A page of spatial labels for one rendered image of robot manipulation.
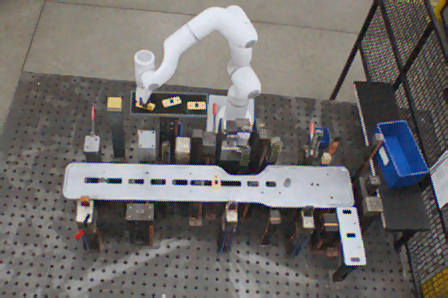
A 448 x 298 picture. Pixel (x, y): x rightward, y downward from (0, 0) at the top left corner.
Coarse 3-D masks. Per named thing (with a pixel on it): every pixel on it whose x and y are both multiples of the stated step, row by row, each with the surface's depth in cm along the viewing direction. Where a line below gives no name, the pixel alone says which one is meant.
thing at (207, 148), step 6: (204, 132) 252; (210, 132) 253; (204, 138) 250; (210, 138) 251; (204, 144) 248; (210, 144) 249; (204, 150) 251; (210, 150) 252; (204, 156) 256; (210, 156) 256; (198, 162) 275; (204, 162) 263; (210, 162) 263; (204, 180) 278
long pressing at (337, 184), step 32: (64, 192) 236; (96, 192) 237; (128, 192) 239; (160, 192) 241; (192, 192) 243; (224, 192) 245; (256, 192) 247; (288, 192) 249; (320, 192) 250; (352, 192) 253
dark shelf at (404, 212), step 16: (368, 96) 283; (384, 96) 284; (368, 112) 277; (384, 112) 278; (368, 128) 271; (384, 192) 251; (400, 192) 252; (416, 192) 253; (384, 208) 246; (400, 208) 247; (416, 208) 248; (384, 224) 243; (400, 224) 242; (416, 224) 243
